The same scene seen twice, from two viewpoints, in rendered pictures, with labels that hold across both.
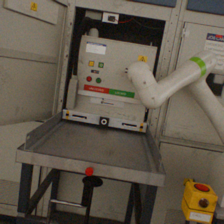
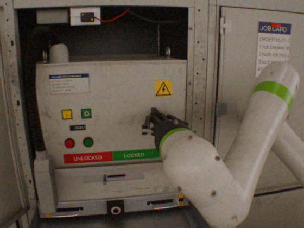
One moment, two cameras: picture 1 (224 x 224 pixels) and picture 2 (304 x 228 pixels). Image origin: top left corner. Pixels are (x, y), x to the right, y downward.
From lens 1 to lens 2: 0.75 m
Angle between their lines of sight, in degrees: 13
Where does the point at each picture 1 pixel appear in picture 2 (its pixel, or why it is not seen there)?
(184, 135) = not seen: hidden behind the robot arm
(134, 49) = (144, 71)
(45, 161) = not seen: outside the picture
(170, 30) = (199, 23)
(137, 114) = not seen: hidden behind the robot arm
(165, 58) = (198, 73)
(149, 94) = (225, 212)
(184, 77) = (271, 136)
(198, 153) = (262, 201)
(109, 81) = (108, 139)
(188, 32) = (229, 24)
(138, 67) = (195, 165)
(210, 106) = (296, 155)
